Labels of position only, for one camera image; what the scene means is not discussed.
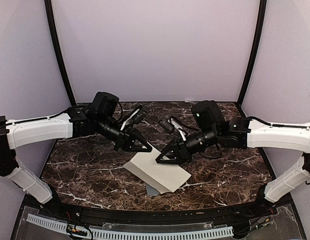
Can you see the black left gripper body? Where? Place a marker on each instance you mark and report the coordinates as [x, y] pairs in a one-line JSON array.
[[122, 140]]

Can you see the white paper sheet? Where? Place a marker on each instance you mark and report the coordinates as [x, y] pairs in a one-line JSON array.
[[165, 178]]

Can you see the black frame post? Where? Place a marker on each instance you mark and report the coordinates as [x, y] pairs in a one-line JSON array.
[[58, 52], [253, 52]]

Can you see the black right frame post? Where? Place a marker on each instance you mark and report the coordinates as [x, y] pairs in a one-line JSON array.
[[253, 52]]

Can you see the white slotted cable duct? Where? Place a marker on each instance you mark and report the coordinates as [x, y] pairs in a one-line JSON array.
[[133, 232]]

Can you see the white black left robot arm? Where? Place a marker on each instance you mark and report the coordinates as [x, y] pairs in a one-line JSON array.
[[77, 121]]

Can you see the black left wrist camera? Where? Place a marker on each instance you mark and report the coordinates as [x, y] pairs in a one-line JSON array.
[[139, 113]]

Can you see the blue-grey envelope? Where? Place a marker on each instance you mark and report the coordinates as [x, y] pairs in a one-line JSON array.
[[151, 191]]

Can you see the black left frame post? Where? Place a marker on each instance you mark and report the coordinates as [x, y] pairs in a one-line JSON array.
[[58, 52]]

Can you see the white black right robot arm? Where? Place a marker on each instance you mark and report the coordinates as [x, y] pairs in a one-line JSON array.
[[243, 133]]

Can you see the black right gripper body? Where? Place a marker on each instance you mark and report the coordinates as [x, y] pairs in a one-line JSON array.
[[184, 153]]

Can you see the black front table rail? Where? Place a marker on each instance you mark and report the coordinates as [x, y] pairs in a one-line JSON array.
[[237, 214]]

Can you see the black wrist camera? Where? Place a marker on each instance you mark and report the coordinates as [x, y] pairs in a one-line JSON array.
[[139, 113], [167, 126]]

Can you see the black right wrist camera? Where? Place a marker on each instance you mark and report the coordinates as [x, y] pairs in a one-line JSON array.
[[167, 126]]

